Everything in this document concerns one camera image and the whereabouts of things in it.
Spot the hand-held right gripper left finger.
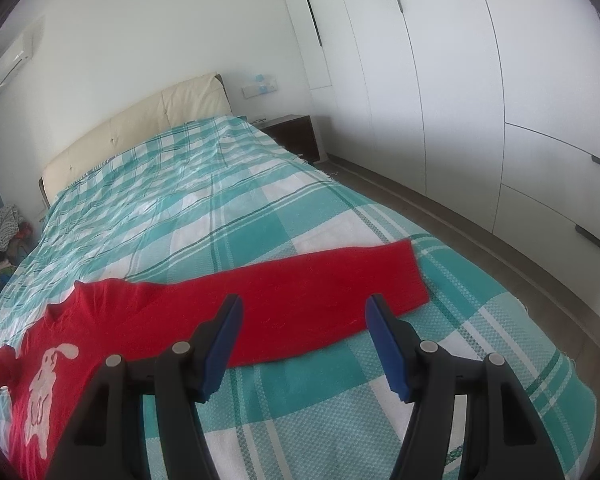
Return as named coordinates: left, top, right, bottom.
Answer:
left=45, top=294, right=244, bottom=480

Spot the teal checked blanket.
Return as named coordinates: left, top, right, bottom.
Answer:
left=0, top=115, right=597, bottom=480

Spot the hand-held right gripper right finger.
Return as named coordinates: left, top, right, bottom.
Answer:
left=365, top=294, right=566, bottom=480

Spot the dark wooden nightstand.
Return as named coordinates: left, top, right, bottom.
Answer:
left=252, top=114, right=326, bottom=166

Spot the white wardrobe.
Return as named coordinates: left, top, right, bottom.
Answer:
left=272, top=0, right=600, bottom=306

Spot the white wall socket panel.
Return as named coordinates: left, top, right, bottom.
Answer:
left=241, top=75, right=278, bottom=98

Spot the pile of clothes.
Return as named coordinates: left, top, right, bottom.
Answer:
left=0, top=203, right=35, bottom=291

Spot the red sweater with rabbit print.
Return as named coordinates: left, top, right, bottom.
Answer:
left=0, top=239, right=429, bottom=480

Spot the white air conditioner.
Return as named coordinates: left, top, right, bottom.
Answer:
left=0, top=16, right=46, bottom=111

